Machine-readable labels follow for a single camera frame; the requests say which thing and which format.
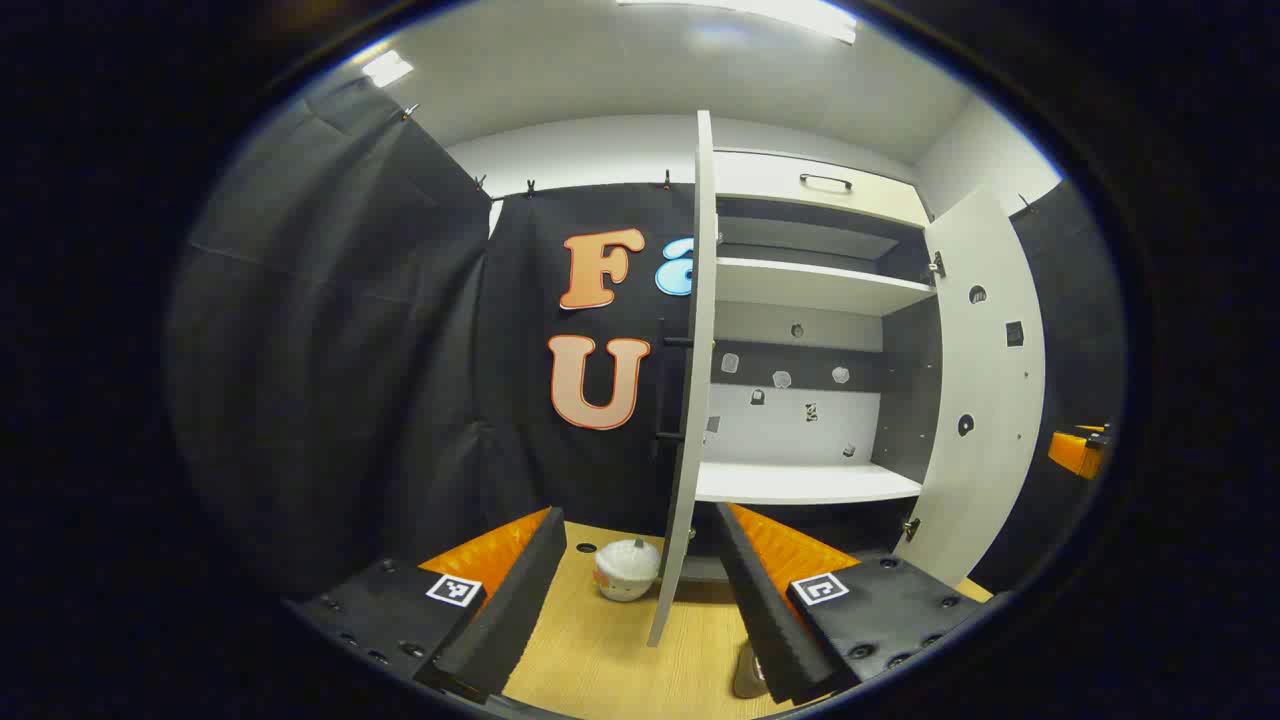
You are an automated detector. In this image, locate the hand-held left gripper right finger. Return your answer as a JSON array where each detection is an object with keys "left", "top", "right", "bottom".
[{"left": 714, "top": 502, "right": 993, "bottom": 707}]

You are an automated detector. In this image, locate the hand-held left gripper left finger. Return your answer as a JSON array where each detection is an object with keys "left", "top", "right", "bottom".
[{"left": 288, "top": 507, "right": 568, "bottom": 704}]

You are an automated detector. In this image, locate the brown fuzzy shoe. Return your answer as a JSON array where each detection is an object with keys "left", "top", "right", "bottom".
[{"left": 733, "top": 640, "right": 767, "bottom": 699}]

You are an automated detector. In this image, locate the white shoe cabinet door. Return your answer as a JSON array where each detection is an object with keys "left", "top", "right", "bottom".
[
  {"left": 648, "top": 110, "right": 719, "bottom": 648},
  {"left": 893, "top": 185, "right": 1048, "bottom": 591}
]

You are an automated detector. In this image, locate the white shoe cabinet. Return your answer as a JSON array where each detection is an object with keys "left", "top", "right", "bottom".
[{"left": 690, "top": 148, "right": 946, "bottom": 586}]

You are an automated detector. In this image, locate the white cabinet drawer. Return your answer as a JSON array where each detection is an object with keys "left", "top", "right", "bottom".
[{"left": 712, "top": 150, "right": 931, "bottom": 227}]

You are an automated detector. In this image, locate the white plush toy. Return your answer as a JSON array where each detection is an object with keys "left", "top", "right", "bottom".
[{"left": 594, "top": 538, "right": 661, "bottom": 602}]

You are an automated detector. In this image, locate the black backdrop cloth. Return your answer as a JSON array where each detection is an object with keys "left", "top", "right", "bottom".
[{"left": 165, "top": 75, "right": 1126, "bottom": 601}]

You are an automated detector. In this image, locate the ceiling light panel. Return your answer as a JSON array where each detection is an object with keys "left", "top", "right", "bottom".
[
  {"left": 362, "top": 50, "right": 414, "bottom": 88},
  {"left": 615, "top": 0, "right": 859, "bottom": 46}
]

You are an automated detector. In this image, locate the black door handle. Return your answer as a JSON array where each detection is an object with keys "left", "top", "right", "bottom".
[{"left": 655, "top": 335, "right": 694, "bottom": 443}]

